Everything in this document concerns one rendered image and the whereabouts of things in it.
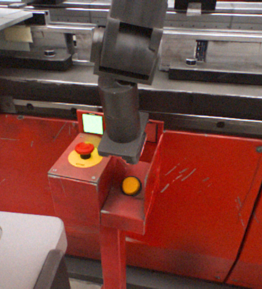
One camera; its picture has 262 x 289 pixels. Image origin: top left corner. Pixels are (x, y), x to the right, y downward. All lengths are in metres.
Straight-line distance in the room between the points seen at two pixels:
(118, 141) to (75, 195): 0.18
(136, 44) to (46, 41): 0.52
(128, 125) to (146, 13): 0.17
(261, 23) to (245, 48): 0.27
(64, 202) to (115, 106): 0.28
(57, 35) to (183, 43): 0.32
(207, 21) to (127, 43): 0.68
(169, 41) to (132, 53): 0.41
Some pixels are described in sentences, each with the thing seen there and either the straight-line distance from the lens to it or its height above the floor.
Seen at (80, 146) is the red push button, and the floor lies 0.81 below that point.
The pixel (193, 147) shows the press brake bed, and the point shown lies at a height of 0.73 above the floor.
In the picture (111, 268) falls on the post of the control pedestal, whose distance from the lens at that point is 0.86.
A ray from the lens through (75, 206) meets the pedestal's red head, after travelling 0.62.
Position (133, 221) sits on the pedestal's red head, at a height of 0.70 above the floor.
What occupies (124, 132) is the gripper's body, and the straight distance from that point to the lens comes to 0.46.
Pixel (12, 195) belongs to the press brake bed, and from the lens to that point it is 1.07.
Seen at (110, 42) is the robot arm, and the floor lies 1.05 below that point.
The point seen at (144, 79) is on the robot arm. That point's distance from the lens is 0.40.
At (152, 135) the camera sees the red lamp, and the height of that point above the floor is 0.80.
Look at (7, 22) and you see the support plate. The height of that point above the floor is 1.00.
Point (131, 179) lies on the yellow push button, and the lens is 0.63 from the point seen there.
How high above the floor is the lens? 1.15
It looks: 35 degrees down
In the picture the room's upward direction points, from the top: straight up
